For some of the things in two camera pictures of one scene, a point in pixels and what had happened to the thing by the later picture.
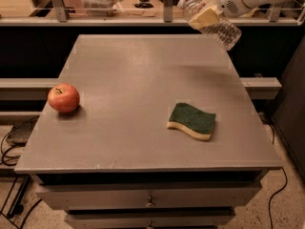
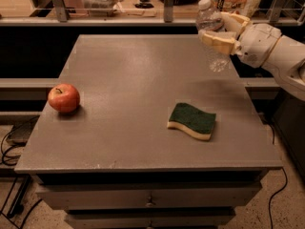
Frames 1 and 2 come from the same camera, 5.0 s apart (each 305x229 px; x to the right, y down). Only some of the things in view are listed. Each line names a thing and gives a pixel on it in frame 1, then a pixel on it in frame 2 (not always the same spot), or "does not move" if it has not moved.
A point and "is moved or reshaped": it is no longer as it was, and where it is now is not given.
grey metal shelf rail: x=63 y=19 does not move
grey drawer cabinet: x=114 y=163 does not move
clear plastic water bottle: x=225 y=33 is moved or reshaped
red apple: x=64 y=97 does not move
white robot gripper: x=226 y=3 to x=259 y=44
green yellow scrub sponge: x=193 y=120 does not move
